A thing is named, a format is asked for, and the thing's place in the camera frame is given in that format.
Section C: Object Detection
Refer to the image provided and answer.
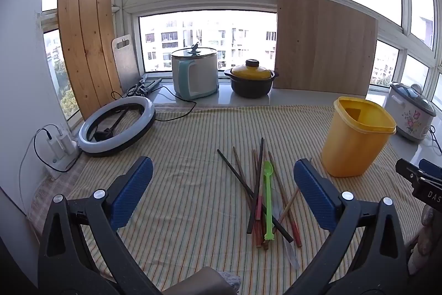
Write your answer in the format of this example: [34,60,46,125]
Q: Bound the striped cloth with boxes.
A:
[29,103,425,295]

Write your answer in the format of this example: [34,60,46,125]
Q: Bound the white power strip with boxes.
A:
[44,133,83,174]

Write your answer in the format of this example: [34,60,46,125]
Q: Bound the clear plastic spoon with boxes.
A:
[274,191,300,271]

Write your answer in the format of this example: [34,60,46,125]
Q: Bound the black chopstick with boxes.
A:
[217,149,294,243]
[246,138,265,235]

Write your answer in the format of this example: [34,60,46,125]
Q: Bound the teal white electric cooker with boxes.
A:
[171,43,220,100]

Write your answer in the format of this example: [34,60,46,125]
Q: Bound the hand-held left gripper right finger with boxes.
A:
[283,159,415,295]

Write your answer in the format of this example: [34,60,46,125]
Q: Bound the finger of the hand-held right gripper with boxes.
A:
[395,158,433,191]
[419,159,442,180]

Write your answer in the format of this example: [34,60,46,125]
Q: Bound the wooden plank board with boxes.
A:
[57,0,123,121]

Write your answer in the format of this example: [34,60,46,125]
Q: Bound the brown grey cloth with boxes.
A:
[162,265,241,295]

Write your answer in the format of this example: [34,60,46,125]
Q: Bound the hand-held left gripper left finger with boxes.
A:
[37,156,156,295]

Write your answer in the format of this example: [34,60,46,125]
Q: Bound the black clay pot yellow lid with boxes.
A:
[224,59,280,99]

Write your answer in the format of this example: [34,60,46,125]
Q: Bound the white cutting board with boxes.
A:
[111,34,140,92]

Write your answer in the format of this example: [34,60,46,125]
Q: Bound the person's right hand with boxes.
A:
[407,203,442,276]

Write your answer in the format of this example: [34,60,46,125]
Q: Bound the ring light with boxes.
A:
[79,96,157,157]

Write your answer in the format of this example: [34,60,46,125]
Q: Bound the white charger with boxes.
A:
[46,129,75,161]

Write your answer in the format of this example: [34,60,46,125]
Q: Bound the black power cable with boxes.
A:
[155,93,197,123]

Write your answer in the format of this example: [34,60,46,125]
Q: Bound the black folded tripod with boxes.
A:
[126,77,163,97]

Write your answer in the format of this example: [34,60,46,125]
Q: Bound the floral white slow cooker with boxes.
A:
[385,81,437,143]

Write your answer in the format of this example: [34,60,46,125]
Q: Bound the yellow plastic container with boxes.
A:
[321,96,397,177]

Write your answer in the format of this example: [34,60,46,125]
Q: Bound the charger cable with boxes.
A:
[19,127,52,209]

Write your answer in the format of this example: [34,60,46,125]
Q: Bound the light wooden board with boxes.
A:
[273,0,379,97]

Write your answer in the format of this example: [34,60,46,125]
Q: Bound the apartment buildings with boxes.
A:
[43,10,442,116]

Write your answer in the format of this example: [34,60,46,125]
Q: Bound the green plastic spoon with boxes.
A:
[263,160,276,242]

